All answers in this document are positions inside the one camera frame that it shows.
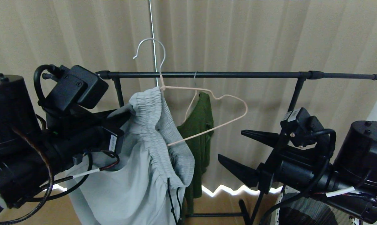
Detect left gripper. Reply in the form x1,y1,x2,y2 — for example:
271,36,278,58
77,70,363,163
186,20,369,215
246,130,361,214
48,108,132,175

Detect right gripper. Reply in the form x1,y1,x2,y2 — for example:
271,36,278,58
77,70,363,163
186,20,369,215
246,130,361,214
218,130,333,195

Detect green printed shirt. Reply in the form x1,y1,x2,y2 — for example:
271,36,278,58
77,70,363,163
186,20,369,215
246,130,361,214
177,92,215,216

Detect pale grey shorts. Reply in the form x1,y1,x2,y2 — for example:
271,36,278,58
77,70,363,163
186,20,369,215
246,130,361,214
65,87,196,225

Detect pink clothes hanger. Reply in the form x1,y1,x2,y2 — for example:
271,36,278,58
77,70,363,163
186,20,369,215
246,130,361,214
133,38,248,147
184,72,214,123

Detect white laundry basket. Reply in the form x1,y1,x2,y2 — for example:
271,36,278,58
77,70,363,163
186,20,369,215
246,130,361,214
275,184,358,225

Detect black clothes rack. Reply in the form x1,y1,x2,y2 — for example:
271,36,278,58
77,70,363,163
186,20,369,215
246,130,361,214
96,70,377,225

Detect beige curtain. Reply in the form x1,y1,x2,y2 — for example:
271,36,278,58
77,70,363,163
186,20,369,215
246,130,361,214
0,0,377,197

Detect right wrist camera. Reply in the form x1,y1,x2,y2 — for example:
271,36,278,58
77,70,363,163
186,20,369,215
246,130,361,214
281,108,326,148

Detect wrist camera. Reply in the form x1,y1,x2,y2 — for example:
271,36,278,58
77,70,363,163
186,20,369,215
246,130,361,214
281,108,326,148
41,65,109,125

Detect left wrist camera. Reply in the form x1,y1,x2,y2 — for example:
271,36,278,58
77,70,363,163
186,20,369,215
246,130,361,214
41,65,109,125

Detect black cable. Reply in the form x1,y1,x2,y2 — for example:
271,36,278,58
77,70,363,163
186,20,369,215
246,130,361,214
33,64,94,201
259,128,337,225

